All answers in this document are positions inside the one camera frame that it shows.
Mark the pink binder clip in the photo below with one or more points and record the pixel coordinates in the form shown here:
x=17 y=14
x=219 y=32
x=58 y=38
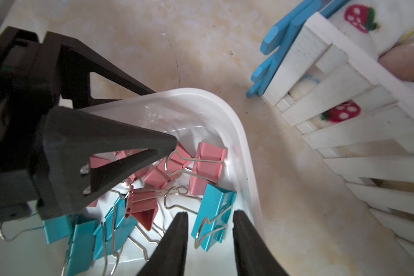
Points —
x=206 y=168
x=168 y=169

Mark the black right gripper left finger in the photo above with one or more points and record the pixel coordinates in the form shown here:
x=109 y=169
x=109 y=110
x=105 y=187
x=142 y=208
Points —
x=169 y=258

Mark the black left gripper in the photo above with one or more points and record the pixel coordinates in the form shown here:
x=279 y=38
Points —
x=10 y=120

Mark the teal binder clip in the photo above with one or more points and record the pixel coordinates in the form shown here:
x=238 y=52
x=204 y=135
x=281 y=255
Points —
x=213 y=216
x=81 y=244
x=54 y=229
x=117 y=226

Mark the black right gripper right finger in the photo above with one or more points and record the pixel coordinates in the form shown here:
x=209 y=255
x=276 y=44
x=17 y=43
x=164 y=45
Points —
x=252 y=256

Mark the white plastic storage box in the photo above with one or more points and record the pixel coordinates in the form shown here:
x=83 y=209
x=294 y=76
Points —
x=206 y=127

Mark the dark red binder clip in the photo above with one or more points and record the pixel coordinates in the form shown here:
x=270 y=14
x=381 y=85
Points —
x=142 y=205

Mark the blue white toy crib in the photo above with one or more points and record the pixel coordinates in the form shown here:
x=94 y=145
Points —
x=376 y=159

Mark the printed white blanket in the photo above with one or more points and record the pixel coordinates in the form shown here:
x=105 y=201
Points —
x=362 y=63

